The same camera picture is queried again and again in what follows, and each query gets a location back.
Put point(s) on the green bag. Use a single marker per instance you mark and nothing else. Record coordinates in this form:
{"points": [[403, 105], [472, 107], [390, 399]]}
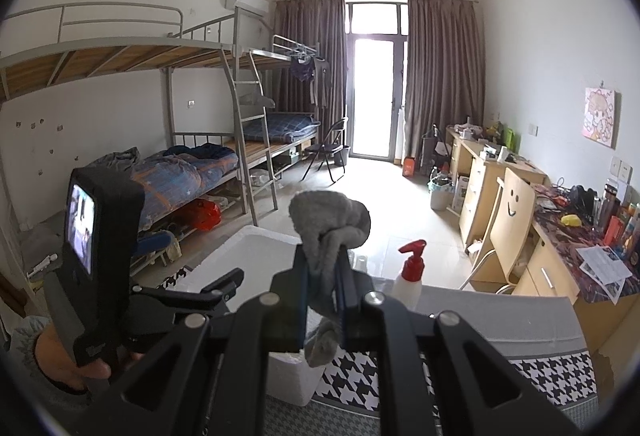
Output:
{"points": [[508, 137]]}

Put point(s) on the red bag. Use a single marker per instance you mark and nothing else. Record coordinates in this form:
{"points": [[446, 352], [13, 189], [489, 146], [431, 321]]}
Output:
{"points": [[200, 216]]}

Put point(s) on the grey sock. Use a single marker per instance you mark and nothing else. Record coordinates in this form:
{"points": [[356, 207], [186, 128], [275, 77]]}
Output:
{"points": [[320, 216]]}

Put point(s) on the person's left forearm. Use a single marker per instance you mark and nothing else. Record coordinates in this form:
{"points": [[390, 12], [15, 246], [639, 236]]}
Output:
{"points": [[21, 341]]}

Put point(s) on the white foam box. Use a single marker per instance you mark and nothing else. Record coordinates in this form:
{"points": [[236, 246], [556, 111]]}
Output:
{"points": [[260, 256]]}

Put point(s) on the pink cartoon wall poster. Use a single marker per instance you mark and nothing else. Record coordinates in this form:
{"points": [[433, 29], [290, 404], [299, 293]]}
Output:
{"points": [[600, 116]]}

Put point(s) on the cluster of toiletry bottles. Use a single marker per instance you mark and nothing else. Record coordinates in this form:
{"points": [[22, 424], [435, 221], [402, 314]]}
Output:
{"points": [[612, 216]]}

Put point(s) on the wooden desk with drawers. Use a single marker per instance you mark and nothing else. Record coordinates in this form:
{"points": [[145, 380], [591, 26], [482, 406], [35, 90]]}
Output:
{"points": [[480, 186]]}

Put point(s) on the glass balcony door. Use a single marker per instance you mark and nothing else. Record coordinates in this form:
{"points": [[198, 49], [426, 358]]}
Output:
{"points": [[375, 91]]}

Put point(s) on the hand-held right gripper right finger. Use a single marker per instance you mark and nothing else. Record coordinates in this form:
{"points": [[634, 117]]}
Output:
{"points": [[342, 311]]}

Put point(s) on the grey towel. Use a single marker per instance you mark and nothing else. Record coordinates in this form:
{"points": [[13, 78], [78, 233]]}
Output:
{"points": [[255, 100]]}

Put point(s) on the blue orange star quilt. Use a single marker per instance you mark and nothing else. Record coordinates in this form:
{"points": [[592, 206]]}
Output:
{"points": [[170, 181]]}

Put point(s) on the brown curtain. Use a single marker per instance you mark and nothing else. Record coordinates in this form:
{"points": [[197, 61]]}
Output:
{"points": [[445, 66], [320, 21]]}

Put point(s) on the white wall outlet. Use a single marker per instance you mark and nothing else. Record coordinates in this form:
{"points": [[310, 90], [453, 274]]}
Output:
{"points": [[533, 130]]}

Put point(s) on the orange bag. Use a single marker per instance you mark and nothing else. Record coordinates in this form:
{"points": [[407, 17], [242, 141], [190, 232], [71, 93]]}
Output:
{"points": [[409, 167]]}

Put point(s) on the white spray bottle red top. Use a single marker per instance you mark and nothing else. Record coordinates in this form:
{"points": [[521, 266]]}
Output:
{"points": [[412, 261]]}

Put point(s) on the person's left hand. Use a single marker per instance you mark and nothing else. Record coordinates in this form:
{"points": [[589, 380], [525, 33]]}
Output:
{"points": [[55, 353]]}

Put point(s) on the white bucket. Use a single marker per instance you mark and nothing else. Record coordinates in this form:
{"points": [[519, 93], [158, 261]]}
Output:
{"points": [[441, 198]]}

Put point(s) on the wooden chair smiley face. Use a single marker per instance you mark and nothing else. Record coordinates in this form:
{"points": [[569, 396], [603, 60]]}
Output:
{"points": [[515, 201]]}

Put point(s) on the white air conditioner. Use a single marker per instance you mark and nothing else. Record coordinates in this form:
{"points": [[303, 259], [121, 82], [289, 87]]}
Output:
{"points": [[247, 0]]}

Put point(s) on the white light switch panel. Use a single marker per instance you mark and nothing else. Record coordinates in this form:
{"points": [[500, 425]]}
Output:
{"points": [[620, 168]]}

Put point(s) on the blue plaid bedding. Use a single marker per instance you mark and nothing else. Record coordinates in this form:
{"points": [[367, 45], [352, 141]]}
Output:
{"points": [[285, 123]]}

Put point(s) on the wooden desk patterned top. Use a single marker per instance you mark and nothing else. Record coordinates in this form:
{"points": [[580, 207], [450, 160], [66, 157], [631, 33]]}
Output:
{"points": [[545, 266]]}

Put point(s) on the grey metal bunk bed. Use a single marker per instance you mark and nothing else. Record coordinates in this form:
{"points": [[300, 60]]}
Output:
{"points": [[280, 58], [115, 53]]}

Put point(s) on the printed papers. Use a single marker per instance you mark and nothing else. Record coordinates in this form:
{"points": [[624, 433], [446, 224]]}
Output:
{"points": [[605, 266]]}

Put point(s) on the black folding chair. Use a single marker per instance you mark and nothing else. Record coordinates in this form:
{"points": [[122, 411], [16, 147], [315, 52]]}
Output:
{"points": [[320, 148]]}

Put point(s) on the houndstooth tablecloth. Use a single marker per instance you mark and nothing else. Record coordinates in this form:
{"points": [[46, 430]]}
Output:
{"points": [[500, 326]]}

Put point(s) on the yellow desk object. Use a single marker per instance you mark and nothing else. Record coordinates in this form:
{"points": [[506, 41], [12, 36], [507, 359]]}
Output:
{"points": [[571, 220]]}

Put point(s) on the hanging dark clothes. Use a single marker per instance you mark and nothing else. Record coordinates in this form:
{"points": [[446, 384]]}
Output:
{"points": [[302, 68]]}

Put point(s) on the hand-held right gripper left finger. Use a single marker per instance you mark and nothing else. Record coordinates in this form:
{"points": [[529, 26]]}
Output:
{"points": [[298, 311]]}

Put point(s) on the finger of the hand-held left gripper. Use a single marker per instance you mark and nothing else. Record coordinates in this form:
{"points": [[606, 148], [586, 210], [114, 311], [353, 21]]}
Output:
{"points": [[225, 282]]}

